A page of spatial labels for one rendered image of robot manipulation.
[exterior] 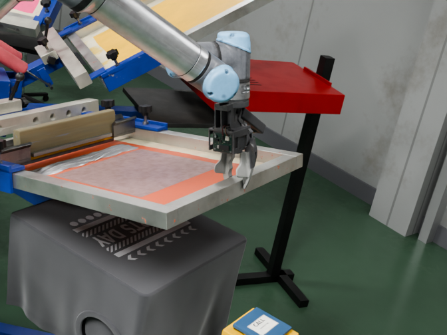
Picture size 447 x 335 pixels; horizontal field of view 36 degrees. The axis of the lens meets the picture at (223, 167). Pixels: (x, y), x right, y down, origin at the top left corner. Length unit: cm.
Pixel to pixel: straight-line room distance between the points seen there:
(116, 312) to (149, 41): 72
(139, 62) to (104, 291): 99
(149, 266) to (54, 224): 30
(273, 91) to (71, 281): 134
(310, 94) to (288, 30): 234
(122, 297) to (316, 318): 187
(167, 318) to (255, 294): 174
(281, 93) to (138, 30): 159
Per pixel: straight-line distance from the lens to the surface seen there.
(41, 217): 190
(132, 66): 245
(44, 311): 196
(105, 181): 175
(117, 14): 128
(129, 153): 200
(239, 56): 153
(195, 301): 186
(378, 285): 387
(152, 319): 172
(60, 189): 163
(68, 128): 199
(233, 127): 156
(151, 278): 170
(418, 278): 408
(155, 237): 187
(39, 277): 191
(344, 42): 485
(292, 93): 285
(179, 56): 133
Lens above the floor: 188
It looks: 23 degrees down
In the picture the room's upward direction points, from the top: 12 degrees clockwise
